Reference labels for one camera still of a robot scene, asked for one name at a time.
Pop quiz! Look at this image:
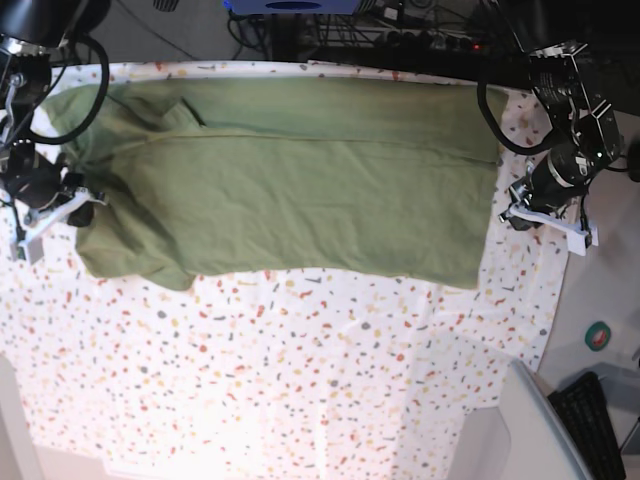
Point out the green tape roll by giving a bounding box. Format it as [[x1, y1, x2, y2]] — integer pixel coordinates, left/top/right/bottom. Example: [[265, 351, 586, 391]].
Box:
[[584, 321, 612, 352]]

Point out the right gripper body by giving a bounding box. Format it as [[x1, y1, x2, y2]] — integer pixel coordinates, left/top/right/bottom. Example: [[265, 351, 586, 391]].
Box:
[[1, 142, 64, 210]]

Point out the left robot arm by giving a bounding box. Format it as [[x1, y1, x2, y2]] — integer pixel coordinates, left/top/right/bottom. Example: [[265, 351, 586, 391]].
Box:
[[108, 40, 623, 231]]

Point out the black keyboard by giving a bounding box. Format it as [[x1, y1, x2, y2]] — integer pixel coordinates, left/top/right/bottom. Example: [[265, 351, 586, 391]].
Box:
[[548, 372, 626, 480]]

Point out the terrazzo pattern tablecloth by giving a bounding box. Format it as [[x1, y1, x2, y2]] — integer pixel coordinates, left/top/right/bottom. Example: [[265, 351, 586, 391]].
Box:
[[1, 61, 568, 479]]

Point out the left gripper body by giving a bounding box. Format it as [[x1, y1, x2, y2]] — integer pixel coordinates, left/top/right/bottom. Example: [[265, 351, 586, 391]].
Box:
[[522, 144, 593, 214]]

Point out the blue box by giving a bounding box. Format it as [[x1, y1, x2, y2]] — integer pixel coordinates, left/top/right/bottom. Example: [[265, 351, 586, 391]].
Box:
[[223, 0, 376, 15]]

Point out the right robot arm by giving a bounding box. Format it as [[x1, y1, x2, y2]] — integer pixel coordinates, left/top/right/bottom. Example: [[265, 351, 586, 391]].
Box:
[[1, 0, 111, 210]]

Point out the green t-shirt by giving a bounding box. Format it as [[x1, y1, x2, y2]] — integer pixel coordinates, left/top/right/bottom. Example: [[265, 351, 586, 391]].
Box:
[[63, 78, 499, 291]]

